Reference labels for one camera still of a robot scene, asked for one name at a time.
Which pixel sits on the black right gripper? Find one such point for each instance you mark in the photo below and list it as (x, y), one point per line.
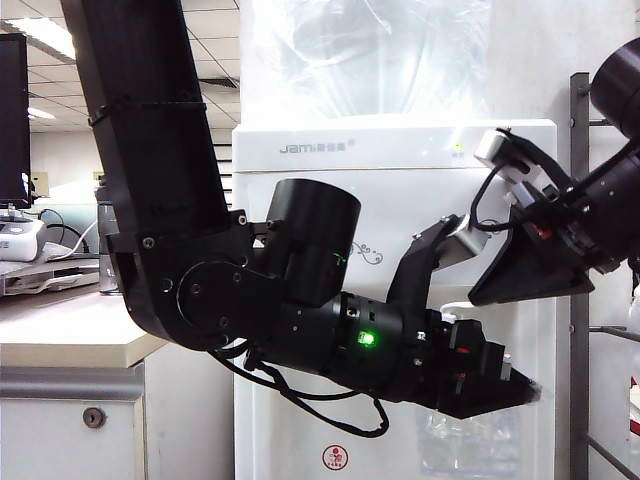
(555, 215)

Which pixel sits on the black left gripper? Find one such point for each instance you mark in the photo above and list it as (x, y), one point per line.
(450, 365)

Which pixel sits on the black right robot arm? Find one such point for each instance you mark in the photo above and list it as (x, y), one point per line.
(620, 85)

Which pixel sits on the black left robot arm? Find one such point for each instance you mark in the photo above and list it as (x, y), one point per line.
(150, 150)

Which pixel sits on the white water dispenser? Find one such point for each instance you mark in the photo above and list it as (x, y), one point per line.
(390, 150)

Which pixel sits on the bagged clear water jug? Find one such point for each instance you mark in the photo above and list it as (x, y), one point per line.
(370, 65)

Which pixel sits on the white desk with drawer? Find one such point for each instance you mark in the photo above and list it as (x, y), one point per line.
(65, 450)

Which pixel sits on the grey desk tray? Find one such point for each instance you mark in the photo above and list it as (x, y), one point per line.
(40, 282)

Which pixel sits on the dark metal rack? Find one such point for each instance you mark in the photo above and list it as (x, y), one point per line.
(580, 325)

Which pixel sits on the white plastic bottle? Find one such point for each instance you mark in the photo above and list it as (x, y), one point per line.
(635, 317)

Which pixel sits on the ceiling air vent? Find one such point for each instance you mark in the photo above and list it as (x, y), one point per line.
(220, 84)

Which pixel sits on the round metal drawer lock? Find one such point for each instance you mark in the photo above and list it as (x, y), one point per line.
(94, 417)

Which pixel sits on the grey bottle dark lid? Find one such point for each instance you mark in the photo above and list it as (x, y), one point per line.
(106, 250)

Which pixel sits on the white desktop device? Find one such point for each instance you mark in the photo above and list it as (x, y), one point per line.
(20, 240)

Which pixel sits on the small ceiling light panel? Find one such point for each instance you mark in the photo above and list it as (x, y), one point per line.
(40, 114)

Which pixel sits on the black computer monitor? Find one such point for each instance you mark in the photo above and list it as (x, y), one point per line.
(12, 125)

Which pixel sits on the long ceiling light panel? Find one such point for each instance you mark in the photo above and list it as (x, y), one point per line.
(40, 40)

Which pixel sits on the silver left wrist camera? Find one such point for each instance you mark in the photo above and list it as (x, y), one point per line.
(467, 242)

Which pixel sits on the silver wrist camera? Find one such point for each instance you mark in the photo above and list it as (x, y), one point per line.
(467, 242)
(492, 147)

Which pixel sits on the black right camera bracket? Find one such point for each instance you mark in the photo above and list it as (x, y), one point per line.
(547, 165)

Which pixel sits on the black camera bracket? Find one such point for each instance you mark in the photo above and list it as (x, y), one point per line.
(410, 275)
(547, 165)

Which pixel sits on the black left camera bracket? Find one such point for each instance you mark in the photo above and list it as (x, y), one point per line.
(410, 275)

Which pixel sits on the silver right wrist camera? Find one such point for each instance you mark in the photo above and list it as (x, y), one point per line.
(492, 147)

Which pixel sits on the black wall rack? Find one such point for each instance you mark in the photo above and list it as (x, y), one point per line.
(225, 160)

